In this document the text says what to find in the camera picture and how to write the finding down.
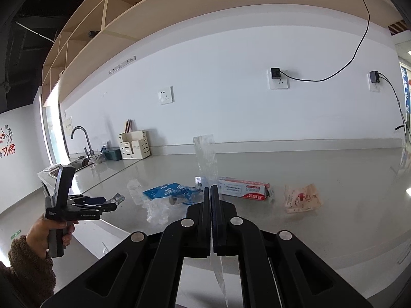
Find blue plastic wrapper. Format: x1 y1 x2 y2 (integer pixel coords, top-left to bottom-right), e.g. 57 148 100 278
144 183 203 205

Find toothpaste box red white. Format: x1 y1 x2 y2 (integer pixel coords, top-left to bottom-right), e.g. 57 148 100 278
219 177 270 201

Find clear plastic bag strip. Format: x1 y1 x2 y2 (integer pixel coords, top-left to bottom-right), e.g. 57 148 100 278
193 134 229 307

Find clear plastic bag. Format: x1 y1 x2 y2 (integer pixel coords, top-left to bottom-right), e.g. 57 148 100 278
127 179 188 225

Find chrome kitchen faucet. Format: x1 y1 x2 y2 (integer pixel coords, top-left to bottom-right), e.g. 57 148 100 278
70 125 96 157

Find person's left hand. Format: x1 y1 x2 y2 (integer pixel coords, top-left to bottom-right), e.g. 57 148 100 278
26 217 79 259

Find teal sponge box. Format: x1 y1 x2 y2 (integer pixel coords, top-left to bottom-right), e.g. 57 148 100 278
101 147 123 161

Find cream utensil holder rack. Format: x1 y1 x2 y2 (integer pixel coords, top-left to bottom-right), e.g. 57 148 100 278
118 120 151 159

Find crumpled beige paper wrapper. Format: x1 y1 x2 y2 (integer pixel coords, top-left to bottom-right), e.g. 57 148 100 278
284 184 323 214

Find brown fleece left sleeve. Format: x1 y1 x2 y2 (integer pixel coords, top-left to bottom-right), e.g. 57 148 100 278
1 236 56 308

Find white wall socket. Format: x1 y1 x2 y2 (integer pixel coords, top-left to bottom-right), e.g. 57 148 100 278
157 86 173 105

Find wooden wall shelf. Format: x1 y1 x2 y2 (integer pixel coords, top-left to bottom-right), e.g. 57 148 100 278
42 0 402 106

